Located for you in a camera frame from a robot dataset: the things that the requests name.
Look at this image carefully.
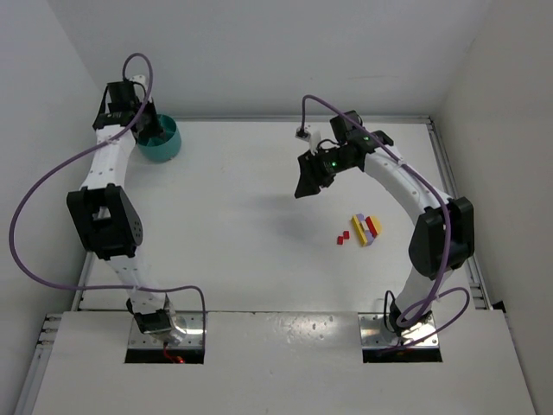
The teal divided round container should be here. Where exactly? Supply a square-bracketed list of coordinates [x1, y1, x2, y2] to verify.
[137, 114, 182, 163]

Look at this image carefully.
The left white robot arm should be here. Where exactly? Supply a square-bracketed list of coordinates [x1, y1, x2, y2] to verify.
[67, 75, 187, 346]

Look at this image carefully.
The metal base plate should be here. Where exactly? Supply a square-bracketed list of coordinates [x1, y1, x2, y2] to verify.
[127, 311, 204, 350]
[358, 313, 439, 351]

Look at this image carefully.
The purple cable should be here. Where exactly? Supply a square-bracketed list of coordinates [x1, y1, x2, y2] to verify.
[301, 94, 471, 351]
[8, 52, 207, 315]

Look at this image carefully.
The purple lego plate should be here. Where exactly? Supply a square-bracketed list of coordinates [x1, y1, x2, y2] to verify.
[352, 214, 382, 246]

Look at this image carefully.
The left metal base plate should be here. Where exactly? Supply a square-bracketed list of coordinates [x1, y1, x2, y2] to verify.
[127, 311, 204, 350]

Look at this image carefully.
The short yellow lego brick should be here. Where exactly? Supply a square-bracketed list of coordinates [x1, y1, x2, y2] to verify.
[368, 215, 382, 238]

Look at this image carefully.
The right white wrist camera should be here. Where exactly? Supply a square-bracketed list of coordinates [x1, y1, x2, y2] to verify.
[296, 127, 321, 155]

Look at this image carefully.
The red lego brick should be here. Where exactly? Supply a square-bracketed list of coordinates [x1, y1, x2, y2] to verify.
[365, 217, 378, 236]

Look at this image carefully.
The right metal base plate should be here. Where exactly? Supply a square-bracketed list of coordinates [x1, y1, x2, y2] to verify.
[358, 313, 439, 351]

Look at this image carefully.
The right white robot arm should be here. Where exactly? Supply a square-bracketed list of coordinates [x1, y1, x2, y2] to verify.
[295, 111, 474, 335]

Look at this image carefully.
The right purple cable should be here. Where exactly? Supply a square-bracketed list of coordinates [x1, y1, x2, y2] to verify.
[301, 94, 471, 351]

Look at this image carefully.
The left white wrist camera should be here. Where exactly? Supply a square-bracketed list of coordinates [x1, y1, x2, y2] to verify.
[130, 74, 148, 88]

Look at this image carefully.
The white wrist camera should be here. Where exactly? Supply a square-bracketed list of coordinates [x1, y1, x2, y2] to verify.
[296, 127, 321, 155]
[130, 74, 148, 88]

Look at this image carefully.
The long yellow lego brick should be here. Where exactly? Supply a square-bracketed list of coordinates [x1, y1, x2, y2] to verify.
[351, 214, 374, 247]

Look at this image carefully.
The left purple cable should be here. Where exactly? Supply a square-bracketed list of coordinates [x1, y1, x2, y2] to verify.
[8, 52, 207, 315]

